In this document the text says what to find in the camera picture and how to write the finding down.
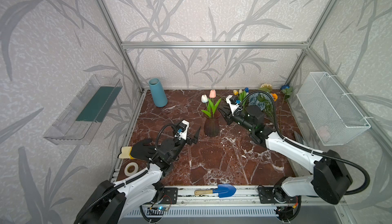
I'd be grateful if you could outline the tulip bunch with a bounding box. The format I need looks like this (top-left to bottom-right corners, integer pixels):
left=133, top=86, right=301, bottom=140
left=232, top=87, right=249, bottom=105

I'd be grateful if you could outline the aluminium front rail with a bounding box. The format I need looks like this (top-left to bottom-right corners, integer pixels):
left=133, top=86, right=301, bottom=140
left=163, top=185, right=288, bottom=208

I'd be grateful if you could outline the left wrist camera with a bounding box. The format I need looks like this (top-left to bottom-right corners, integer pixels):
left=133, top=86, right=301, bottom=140
left=175, top=120, right=189, bottom=140

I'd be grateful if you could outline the blue rose stem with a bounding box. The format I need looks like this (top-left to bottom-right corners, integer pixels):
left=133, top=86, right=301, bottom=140
left=279, top=85, right=293, bottom=124

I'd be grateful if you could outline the white tape roll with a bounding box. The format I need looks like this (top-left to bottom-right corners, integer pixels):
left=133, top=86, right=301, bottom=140
left=124, top=162, right=139, bottom=177

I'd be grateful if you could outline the orange flower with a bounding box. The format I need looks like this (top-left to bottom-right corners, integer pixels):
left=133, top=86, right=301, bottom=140
left=272, top=93, right=278, bottom=102

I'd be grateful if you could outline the pink tulip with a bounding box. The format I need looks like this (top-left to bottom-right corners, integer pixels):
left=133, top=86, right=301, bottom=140
left=207, top=89, right=222, bottom=119

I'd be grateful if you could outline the white wire basket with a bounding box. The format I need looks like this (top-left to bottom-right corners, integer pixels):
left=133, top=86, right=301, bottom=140
left=297, top=72, right=371, bottom=146

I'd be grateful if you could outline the black yellow glove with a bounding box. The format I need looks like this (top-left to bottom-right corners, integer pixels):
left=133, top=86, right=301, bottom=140
left=118, top=138, right=156, bottom=161

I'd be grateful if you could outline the yellow sunflower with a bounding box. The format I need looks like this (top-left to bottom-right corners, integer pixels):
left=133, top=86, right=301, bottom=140
left=258, top=83, right=273, bottom=93

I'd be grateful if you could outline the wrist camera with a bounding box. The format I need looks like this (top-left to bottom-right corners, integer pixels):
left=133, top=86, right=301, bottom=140
left=175, top=120, right=189, bottom=140
left=226, top=95, right=243, bottom=116

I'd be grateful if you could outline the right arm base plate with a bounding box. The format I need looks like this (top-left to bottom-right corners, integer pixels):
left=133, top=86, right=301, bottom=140
left=257, top=186, right=298, bottom=206

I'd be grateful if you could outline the blue garden trowel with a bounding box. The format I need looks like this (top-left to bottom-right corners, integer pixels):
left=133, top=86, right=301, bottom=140
left=195, top=184, right=236, bottom=198

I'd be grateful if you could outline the teal ceramic vase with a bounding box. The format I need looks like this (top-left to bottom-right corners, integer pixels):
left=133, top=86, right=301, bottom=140
left=149, top=78, right=168, bottom=107

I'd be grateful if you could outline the dark red glass vase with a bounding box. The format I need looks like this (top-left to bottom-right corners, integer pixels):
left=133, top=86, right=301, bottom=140
left=203, top=111, right=221, bottom=137

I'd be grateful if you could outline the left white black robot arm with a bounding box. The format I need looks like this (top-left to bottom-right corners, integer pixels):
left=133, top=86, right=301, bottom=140
left=75, top=120, right=200, bottom=224

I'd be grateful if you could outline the white tulip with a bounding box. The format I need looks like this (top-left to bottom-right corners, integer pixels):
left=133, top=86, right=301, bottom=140
left=201, top=94, right=212, bottom=119

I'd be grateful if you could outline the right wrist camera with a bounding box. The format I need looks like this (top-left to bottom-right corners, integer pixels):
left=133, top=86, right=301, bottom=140
left=226, top=95, right=243, bottom=116

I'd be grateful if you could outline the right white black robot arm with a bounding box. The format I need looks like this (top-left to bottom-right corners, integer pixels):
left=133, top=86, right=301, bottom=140
left=218, top=103, right=371, bottom=205

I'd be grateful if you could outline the green mat on shelf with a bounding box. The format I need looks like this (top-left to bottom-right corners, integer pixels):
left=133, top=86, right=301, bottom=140
left=76, top=86, right=122, bottom=123

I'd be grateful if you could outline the clear acrylic wall shelf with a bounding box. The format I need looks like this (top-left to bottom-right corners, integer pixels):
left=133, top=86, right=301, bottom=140
left=43, top=75, right=123, bottom=145

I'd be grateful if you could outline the blue hydrangea bouquet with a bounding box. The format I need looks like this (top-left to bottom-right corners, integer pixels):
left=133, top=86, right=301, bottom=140
left=248, top=93, right=274, bottom=120

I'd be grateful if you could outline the pink object in basket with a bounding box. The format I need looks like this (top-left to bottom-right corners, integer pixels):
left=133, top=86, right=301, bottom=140
left=317, top=126, right=331, bottom=142

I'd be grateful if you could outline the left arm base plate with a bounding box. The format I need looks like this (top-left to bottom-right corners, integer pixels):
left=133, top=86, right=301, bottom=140
left=152, top=187, right=179, bottom=205

